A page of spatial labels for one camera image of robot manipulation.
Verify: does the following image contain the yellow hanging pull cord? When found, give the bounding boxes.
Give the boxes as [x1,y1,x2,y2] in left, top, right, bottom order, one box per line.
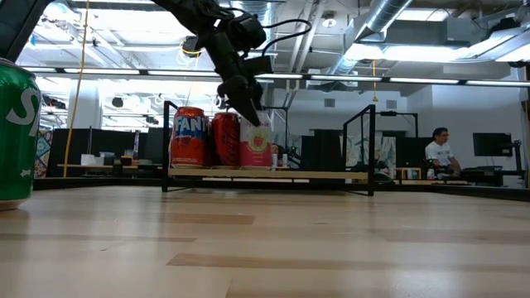
[371,60,380,103]

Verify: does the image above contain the colourful patterned partition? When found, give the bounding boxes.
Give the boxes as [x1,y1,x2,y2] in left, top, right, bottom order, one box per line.
[33,129,54,179]

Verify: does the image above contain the white smoke detector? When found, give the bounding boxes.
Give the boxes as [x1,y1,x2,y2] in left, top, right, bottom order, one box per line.
[320,11,338,29]

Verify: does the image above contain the green Sprite can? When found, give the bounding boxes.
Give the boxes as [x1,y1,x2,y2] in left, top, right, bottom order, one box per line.
[0,59,42,212]

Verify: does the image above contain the silver ventilation duct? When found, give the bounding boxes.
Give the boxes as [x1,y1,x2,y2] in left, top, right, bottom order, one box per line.
[330,0,415,76]
[229,0,277,130]

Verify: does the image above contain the wooden desk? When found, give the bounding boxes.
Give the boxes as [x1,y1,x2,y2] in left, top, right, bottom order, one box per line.
[56,163,140,171]

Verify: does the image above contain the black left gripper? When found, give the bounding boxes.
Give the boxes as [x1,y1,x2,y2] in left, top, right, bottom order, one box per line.
[205,23,275,127]

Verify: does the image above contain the black wire tray rack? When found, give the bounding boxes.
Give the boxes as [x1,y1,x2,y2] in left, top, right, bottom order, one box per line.
[161,100,376,197]

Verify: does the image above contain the red Coca-Cola can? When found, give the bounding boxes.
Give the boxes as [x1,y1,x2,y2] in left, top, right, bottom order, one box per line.
[210,112,242,169]

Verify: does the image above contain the black overhead camera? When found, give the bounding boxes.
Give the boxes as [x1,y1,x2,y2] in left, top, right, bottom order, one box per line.
[181,35,204,59]

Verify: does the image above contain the person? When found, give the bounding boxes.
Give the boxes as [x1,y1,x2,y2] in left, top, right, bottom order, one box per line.
[271,142,287,166]
[425,127,463,175]

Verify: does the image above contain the black bar with light strips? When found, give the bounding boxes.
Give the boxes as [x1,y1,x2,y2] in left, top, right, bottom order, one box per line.
[20,65,530,89]

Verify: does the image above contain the orange Fanta can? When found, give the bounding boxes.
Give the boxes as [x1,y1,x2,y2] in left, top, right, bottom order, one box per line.
[170,106,213,169]

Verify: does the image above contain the black monitor on stand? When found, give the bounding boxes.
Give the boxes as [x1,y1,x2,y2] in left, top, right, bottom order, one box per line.
[472,132,523,175]

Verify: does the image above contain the white box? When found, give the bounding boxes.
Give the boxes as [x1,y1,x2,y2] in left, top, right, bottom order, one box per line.
[79,153,105,167]

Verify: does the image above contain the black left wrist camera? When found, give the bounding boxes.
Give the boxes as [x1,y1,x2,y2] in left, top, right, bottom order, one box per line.
[225,13,268,51]

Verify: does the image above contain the black camera cable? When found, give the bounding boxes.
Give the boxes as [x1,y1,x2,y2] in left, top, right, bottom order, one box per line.
[259,18,314,57]

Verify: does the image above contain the black partition panel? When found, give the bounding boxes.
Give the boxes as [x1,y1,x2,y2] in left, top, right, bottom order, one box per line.
[46,127,166,179]
[300,129,345,173]
[395,136,441,183]

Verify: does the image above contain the yellow hanging cable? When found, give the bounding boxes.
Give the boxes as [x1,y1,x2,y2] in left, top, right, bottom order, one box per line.
[61,0,90,179]

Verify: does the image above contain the small wooden shelf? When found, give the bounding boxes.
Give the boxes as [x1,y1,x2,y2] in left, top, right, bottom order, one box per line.
[394,166,424,185]

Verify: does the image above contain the black desk with equipment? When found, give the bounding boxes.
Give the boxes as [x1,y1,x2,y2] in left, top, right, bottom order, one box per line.
[438,164,527,187]

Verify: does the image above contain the black metal frame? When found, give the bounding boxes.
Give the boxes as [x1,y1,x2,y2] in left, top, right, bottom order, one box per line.
[374,110,419,138]

